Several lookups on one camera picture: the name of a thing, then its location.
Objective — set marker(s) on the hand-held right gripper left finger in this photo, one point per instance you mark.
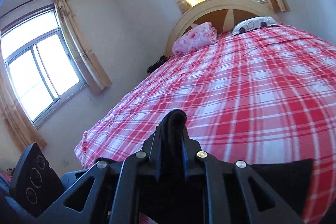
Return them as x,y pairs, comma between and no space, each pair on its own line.
131,174

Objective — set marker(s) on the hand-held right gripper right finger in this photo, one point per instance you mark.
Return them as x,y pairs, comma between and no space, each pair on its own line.
218,179

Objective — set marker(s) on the black pants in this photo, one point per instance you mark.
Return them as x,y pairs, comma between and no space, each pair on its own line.
173,134

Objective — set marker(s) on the red plaid bed sheet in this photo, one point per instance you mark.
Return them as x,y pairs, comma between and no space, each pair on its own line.
236,95

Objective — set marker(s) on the dark object beside bed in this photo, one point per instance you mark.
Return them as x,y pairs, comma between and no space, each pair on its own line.
156,65

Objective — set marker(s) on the large sliding side window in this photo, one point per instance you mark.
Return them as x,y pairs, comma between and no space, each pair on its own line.
39,66

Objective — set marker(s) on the pink floral pillow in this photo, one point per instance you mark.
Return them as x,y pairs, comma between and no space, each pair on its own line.
195,37

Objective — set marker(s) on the white black patterned pillow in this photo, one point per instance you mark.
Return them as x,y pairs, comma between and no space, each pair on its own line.
252,24

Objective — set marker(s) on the cream wooden headboard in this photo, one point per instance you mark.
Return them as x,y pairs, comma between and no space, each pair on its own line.
210,7

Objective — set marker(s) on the dark curtain rod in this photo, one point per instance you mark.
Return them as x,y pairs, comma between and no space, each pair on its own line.
31,2

